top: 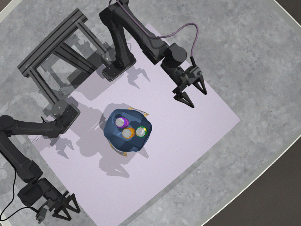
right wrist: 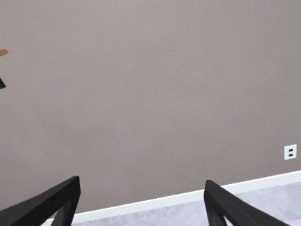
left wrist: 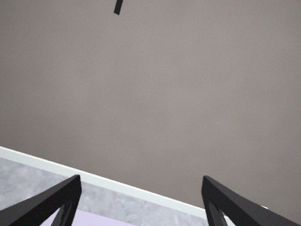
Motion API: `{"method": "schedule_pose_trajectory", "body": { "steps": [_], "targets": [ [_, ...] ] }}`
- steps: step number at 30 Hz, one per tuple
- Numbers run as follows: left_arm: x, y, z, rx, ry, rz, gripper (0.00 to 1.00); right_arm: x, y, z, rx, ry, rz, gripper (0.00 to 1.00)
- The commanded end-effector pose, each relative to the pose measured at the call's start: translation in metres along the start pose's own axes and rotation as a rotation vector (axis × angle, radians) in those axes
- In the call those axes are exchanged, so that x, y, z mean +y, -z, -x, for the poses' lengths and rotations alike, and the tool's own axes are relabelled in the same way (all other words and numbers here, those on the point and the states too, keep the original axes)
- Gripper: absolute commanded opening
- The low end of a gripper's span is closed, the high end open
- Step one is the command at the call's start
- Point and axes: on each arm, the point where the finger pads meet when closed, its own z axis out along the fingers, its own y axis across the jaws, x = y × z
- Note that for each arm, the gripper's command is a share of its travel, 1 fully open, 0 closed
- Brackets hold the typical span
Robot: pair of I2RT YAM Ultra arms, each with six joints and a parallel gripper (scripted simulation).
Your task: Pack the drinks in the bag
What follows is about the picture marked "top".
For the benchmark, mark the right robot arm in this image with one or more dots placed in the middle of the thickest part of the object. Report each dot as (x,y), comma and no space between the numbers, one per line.
(26,169)

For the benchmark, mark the green and yellow drink can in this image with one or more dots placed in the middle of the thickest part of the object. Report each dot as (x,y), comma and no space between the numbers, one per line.
(141,131)

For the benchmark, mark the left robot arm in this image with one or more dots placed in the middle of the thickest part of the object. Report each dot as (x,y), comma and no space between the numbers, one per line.
(115,17)

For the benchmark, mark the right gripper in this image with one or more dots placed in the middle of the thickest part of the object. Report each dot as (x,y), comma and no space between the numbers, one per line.
(58,201)

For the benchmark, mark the orange drink can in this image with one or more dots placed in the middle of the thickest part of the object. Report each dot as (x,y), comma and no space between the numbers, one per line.
(128,132)

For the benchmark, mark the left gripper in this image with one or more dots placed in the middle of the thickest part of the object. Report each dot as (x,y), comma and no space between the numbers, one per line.
(181,79)

